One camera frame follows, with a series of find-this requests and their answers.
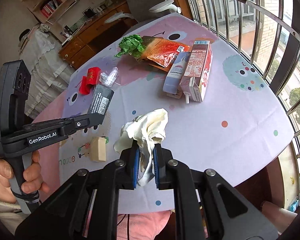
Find cartoon pink tablecloth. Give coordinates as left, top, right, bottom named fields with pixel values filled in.
left=32, top=12, right=295, bottom=240

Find clear plastic wrapper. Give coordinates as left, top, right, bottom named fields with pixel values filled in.
left=99, top=67, right=120, bottom=88

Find orange snack bag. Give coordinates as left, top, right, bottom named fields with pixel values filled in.
left=135, top=36, right=190, bottom=73

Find brown wooden desk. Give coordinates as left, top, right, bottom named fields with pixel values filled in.
left=59, top=0, right=137, bottom=69

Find black cigarette box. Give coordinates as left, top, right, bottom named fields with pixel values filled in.
left=87, top=84, right=114, bottom=126

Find beige eraser block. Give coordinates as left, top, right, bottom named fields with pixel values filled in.
left=89, top=137, right=107, bottom=162

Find light blue drink carton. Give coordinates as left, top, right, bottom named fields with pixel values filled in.
left=162, top=52, right=191, bottom=99

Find metal window guard bars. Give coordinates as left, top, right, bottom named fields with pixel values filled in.
left=180, top=0, right=300, bottom=201

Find white lace covered furniture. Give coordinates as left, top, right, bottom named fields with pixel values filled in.
left=19, top=24, right=74, bottom=119

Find red packet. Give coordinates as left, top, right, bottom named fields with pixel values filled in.
left=79, top=67, right=101, bottom=95

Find pink milk carton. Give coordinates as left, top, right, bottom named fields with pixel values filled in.
left=180, top=40, right=213, bottom=104

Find white tissue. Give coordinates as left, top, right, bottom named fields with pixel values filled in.
left=114, top=108, right=168, bottom=186

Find person's left hand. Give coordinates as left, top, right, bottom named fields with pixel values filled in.
left=0, top=151, right=50, bottom=204

